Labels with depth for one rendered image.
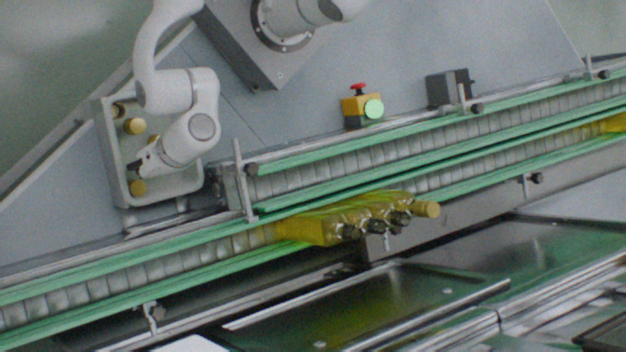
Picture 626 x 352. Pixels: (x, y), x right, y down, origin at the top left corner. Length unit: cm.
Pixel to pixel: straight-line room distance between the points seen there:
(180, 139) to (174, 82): 9
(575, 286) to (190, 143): 72
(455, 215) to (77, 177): 91
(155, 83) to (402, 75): 87
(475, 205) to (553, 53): 62
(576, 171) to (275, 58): 98
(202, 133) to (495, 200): 96
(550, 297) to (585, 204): 111
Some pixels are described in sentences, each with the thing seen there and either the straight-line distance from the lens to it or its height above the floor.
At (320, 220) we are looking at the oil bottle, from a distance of 149.
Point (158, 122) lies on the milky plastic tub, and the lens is 165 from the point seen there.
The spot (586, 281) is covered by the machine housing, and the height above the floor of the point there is 140.
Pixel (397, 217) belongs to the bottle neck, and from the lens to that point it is 150.
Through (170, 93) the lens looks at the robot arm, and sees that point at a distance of 130.
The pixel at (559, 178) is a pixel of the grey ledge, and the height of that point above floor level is 88.
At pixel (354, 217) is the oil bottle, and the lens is 151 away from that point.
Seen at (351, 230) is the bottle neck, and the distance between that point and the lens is 143.
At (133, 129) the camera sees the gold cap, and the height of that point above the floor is 81.
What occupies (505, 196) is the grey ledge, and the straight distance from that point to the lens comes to 206.
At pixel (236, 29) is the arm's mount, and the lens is 164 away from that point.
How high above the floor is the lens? 231
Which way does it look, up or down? 58 degrees down
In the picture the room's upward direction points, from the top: 93 degrees clockwise
